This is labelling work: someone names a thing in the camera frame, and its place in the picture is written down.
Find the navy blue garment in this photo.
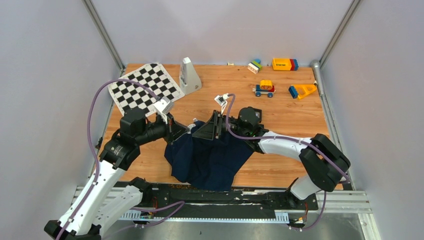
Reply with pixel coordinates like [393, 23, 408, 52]
[164, 120, 254, 192]

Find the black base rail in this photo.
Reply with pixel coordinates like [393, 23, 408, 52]
[137, 183, 319, 219]

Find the grey metal pipe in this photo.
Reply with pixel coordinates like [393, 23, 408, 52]
[310, 60, 325, 97]

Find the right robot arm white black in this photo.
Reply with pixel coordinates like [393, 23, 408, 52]
[193, 106, 351, 209]

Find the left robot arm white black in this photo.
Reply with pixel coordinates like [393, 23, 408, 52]
[44, 108, 190, 240]

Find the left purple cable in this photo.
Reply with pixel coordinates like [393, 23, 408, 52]
[54, 78, 186, 240]

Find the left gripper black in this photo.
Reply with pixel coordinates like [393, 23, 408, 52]
[135, 112, 190, 146]

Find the toy car with yellow top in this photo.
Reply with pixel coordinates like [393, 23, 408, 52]
[252, 79, 276, 98]

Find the purple cable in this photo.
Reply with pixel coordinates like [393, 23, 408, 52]
[54, 78, 186, 240]
[225, 93, 351, 232]

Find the checkerboard calibration mat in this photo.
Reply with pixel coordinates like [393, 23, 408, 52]
[108, 63, 185, 117]

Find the white green blue brick stack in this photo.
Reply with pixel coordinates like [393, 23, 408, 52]
[247, 58, 263, 74]

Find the orange blue toy ramp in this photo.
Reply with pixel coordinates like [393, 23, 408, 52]
[288, 84, 318, 100]

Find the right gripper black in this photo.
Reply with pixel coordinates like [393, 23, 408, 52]
[192, 110, 249, 140]

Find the yellow red blue brick box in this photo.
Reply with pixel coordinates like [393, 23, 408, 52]
[272, 58, 299, 71]

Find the white metronome-shaped object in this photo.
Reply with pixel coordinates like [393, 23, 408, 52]
[179, 57, 202, 95]

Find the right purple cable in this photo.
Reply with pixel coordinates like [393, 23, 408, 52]
[225, 93, 351, 232]

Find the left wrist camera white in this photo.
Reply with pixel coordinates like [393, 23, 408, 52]
[153, 96, 174, 124]

